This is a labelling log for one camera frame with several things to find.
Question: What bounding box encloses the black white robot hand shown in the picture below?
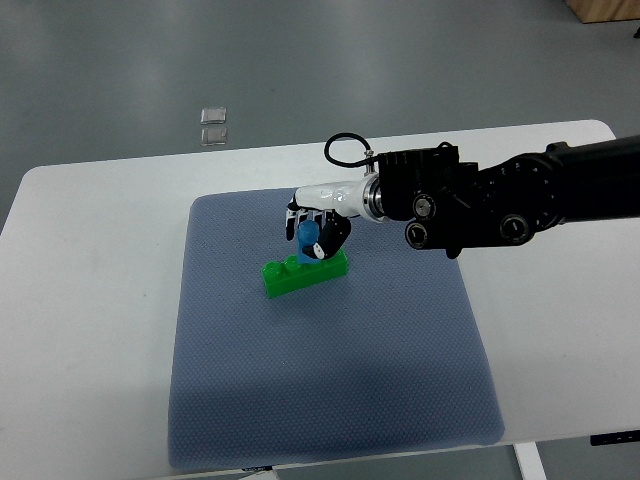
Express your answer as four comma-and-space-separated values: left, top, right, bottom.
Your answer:
285, 174, 388, 261

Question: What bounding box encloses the blue toy block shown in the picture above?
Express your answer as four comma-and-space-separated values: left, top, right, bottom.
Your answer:
297, 220, 320, 264

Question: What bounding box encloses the green four-stud toy block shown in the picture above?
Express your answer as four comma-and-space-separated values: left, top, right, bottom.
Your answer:
261, 249, 349, 298

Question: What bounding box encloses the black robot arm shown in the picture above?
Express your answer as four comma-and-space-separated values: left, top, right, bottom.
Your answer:
374, 136, 639, 259

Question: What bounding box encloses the upper metal floor plate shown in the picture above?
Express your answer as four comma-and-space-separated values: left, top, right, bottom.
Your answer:
200, 107, 227, 125

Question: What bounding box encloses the blue-grey textured mat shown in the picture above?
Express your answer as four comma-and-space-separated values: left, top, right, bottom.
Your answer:
168, 189, 504, 470

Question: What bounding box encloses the wooden box corner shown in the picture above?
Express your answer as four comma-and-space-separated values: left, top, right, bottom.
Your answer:
565, 0, 639, 24

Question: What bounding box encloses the white table leg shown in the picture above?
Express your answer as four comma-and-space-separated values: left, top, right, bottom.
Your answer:
513, 442, 547, 480

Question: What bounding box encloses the black table control panel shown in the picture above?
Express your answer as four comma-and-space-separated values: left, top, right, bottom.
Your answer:
590, 430, 640, 446

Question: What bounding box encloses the black looped cable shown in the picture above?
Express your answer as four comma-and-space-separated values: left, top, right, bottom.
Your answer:
323, 132, 375, 169

